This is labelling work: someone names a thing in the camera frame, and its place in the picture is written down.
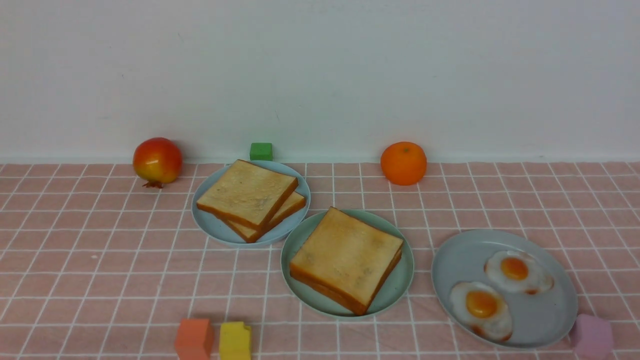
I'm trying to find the toast slice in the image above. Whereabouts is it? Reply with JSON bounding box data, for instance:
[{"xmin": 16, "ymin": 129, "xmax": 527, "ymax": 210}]
[
  {"xmin": 194, "ymin": 159, "xmax": 298, "ymax": 231},
  {"xmin": 221, "ymin": 192, "xmax": 307, "ymax": 243},
  {"xmin": 289, "ymin": 248, "xmax": 403, "ymax": 316},
  {"xmin": 289, "ymin": 207, "xmax": 404, "ymax": 316}
]

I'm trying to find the grey egg plate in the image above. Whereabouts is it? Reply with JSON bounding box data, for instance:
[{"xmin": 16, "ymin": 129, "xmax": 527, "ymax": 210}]
[{"xmin": 431, "ymin": 228, "xmax": 578, "ymax": 350}]

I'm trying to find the green cube block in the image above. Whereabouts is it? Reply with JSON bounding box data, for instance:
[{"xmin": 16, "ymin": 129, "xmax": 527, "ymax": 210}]
[{"xmin": 249, "ymin": 142, "xmax": 274, "ymax": 161}]

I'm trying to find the orange mandarin fruit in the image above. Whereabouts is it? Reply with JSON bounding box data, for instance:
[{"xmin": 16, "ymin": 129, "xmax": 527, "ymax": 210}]
[{"xmin": 380, "ymin": 141, "xmax": 428, "ymax": 186}]

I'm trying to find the light blue bread plate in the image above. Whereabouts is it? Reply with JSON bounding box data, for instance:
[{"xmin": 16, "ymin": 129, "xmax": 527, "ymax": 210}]
[{"xmin": 191, "ymin": 161, "xmax": 311, "ymax": 249}]

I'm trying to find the mint green centre plate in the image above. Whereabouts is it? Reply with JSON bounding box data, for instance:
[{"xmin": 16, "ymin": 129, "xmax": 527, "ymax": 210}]
[{"xmin": 280, "ymin": 209, "xmax": 415, "ymax": 320}]

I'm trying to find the red yellow pomegranate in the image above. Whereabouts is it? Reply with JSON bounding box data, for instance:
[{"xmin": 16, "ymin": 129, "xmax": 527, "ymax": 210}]
[{"xmin": 132, "ymin": 137, "xmax": 183, "ymax": 189}]

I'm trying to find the yellow block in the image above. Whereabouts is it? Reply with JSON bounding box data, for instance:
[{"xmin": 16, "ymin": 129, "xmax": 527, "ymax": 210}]
[{"xmin": 218, "ymin": 321, "xmax": 252, "ymax": 360}]

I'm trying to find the orange block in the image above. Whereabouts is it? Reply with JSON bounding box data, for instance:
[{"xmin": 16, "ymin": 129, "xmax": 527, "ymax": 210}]
[{"xmin": 174, "ymin": 317, "xmax": 215, "ymax": 360}]

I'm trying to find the lower fried egg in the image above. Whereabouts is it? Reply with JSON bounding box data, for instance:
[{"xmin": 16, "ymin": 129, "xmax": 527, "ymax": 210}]
[{"xmin": 449, "ymin": 281, "xmax": 514, "ymax": 342}]

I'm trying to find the fried egg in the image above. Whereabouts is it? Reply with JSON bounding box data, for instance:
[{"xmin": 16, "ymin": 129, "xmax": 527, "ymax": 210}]
[
  {"xmin": 449, "ymin": 281, "xmax": 514, "ymax": 342},
  {"xmin": 483, "ymin": 250, "xmax": 555, "ymax": 296}
]

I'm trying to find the right fried egg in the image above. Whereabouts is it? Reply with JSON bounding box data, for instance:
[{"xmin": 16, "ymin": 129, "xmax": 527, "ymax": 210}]
[{"xmin": 483, "ymin": 250, "xmax": 555, "ymax": 296}]

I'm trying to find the pink block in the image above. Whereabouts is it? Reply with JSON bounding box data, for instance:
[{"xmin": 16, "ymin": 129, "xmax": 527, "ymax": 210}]
[{"xmin": 570, "ymin": 313, "xmax": 614, "ymax": 360}]

